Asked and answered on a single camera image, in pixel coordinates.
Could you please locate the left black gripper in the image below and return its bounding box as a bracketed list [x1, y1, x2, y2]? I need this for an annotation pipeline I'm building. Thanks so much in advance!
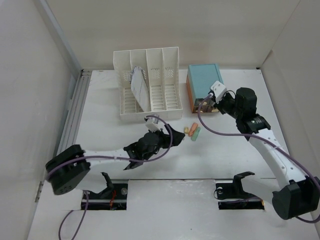
[142, 124, 184, 160]

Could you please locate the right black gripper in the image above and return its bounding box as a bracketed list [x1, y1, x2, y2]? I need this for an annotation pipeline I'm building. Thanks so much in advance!
[211, 92, 243, 120]

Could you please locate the green highlighter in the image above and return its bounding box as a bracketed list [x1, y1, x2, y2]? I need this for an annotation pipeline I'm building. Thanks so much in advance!
[190, 126, 201, 142]

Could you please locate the orange highlighter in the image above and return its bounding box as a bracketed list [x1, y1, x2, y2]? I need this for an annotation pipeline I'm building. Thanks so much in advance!
[188, 122, 198, 137]

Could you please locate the teal orange drawer box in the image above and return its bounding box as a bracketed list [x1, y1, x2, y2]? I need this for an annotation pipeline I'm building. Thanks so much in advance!
[186, 63, 224, 114]

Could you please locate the white spiral manual booklet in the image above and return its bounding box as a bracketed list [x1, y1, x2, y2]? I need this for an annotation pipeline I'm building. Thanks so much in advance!
[128, 66, 150, 112]

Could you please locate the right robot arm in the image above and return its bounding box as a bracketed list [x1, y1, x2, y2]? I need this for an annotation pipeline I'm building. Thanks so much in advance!
[209, 82, 320, 220]

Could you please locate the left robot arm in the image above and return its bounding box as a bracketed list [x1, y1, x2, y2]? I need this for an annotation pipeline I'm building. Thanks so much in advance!
[45, 124, 185, 199]

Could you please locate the white file organizer rack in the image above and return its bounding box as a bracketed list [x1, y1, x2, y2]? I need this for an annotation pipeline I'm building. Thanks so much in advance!
[113, 47, 183, 123]

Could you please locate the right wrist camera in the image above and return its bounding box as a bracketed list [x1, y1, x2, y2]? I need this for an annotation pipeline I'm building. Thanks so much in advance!
[209, 80, 227, 104]

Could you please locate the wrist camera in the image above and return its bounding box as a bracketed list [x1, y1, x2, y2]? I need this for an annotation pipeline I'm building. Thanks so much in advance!
[209, 80, 227, 104]
[144, 114, 161, 132]

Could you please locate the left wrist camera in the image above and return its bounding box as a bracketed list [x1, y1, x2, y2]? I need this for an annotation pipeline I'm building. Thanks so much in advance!
[144, 114, 161, 132]

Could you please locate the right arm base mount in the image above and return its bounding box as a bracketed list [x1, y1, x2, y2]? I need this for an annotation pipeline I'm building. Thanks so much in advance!
[213, 171, 265, 210]

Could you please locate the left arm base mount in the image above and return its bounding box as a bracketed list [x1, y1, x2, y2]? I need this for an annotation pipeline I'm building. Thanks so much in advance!
[80, 172, 129, 211]

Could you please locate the aluminium frame rail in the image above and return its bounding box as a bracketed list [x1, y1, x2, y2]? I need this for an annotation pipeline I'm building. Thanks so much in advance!
[34, 0, 92, 156]

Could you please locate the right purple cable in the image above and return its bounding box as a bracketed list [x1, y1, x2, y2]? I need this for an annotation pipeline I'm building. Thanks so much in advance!
[197, 93, 320, 224]

